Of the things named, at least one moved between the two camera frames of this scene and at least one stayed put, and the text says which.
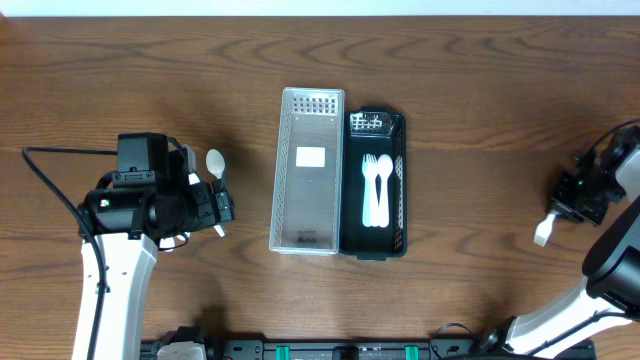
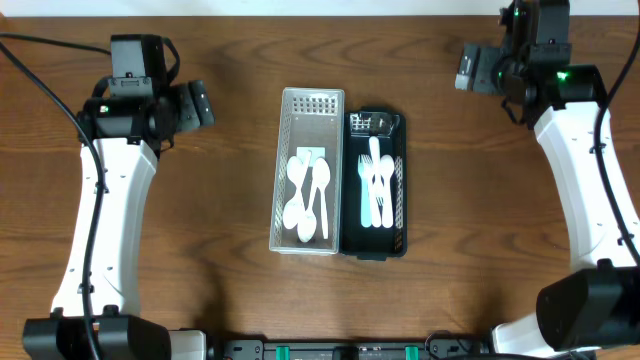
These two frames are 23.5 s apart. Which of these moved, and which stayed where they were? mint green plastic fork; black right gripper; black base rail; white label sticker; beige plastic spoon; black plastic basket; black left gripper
Moved: beige plastic spoon; black right gripper; black left gripper
Stayed: mint green plastic fork; black plastic basket; black base rail; white label sticker
